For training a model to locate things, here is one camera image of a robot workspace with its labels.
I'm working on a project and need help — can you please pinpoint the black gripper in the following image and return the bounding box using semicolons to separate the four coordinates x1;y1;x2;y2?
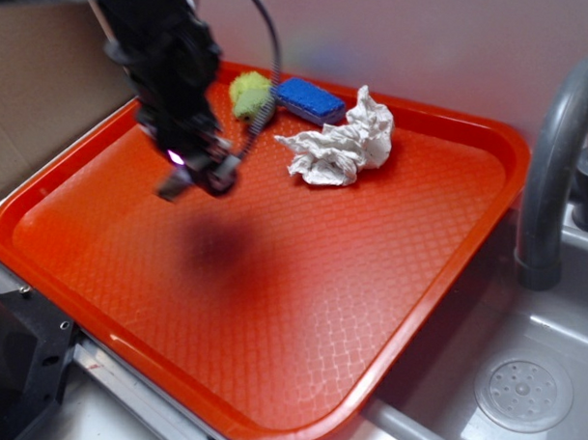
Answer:
96;0;239;202

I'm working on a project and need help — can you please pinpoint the green fuzzy pom toy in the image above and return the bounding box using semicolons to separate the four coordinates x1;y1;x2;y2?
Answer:
229;70;272;124

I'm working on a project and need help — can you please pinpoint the blue sponge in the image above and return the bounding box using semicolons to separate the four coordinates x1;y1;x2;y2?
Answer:
276;77;347;126

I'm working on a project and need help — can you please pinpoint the crumpled white paper towel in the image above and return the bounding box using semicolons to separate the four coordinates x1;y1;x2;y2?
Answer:
275;85;395;187

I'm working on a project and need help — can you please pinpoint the red plastic tray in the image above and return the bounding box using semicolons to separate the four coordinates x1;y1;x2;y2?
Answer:
0;96;529;440

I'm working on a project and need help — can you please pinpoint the brown cardboard box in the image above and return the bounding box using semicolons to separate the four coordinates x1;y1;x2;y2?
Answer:
0;2;132;200

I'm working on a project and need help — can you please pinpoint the grey toy faucet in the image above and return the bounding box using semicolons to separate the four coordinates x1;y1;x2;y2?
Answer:
515;57;588;290

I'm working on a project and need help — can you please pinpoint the grey toy sink basin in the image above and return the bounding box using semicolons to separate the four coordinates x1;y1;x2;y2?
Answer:
363;217;588;440

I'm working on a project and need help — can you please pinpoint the black coiled cable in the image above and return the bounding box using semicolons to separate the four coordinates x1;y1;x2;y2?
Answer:
228;0;287;160

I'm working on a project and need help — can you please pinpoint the aluminium frame rail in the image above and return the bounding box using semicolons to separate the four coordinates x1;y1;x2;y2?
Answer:
0;263;223;440

